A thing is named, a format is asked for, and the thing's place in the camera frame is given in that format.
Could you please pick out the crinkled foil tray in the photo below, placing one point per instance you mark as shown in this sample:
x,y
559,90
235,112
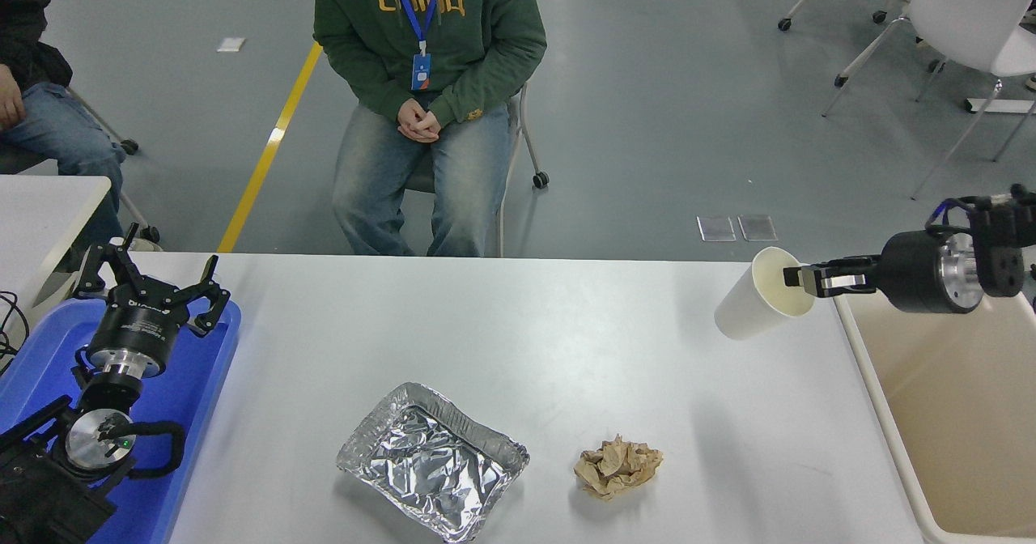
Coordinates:
x,y
429,463

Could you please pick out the white chair with chrome legs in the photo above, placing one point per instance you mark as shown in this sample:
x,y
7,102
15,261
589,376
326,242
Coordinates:
x,y
963,10

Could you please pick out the seated person's left hand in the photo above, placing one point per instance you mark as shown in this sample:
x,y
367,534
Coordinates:
x,y
430,127

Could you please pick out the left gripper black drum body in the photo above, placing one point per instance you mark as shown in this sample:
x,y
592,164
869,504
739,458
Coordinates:
x,y
137,329

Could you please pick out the person beside side table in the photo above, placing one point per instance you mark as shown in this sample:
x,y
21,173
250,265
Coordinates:
x,y
57,131

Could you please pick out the blue plastic tray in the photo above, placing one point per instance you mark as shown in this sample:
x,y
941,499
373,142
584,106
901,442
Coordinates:
x,y
198,382

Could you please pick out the white paper cup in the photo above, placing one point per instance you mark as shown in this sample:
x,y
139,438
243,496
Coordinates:
x,y
745,309

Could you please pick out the white side table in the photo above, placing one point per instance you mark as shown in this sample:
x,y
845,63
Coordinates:
x,y
40,212

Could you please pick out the clear floor plate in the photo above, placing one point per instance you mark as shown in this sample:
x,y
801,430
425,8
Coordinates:
x,y
715,228
757,227

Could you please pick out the seated person's right hand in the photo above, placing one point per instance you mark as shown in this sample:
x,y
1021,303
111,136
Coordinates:
x,y
409,119

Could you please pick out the grey wheeled chair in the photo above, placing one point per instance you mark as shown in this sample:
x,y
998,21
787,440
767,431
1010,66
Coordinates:
x,y
129,146

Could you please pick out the seated person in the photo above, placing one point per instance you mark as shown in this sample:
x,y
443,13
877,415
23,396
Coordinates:
x,y
477,34

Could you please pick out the white wheeled chair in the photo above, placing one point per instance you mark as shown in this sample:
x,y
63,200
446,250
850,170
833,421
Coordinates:
x,y
540,179

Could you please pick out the person's hand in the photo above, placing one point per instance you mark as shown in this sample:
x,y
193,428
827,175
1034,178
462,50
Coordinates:
x,y
10,103

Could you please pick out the tan paper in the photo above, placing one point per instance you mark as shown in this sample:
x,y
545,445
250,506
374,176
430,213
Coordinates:
x,y
617,467

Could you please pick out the large pale bin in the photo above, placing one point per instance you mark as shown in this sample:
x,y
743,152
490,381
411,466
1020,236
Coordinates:
x,y
963,414

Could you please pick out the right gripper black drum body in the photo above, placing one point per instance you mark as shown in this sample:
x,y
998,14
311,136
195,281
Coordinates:
x,y
910,273

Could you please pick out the white flat floor bar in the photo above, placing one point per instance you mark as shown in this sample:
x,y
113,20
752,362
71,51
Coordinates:
x,y
999,106

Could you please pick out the white paper scrap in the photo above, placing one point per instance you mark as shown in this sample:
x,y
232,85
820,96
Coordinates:
x,y
231,44

